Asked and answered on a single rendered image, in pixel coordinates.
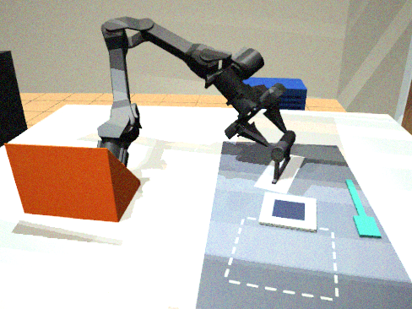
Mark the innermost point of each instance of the teal trowel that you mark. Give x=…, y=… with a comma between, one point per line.
x=365, y=226

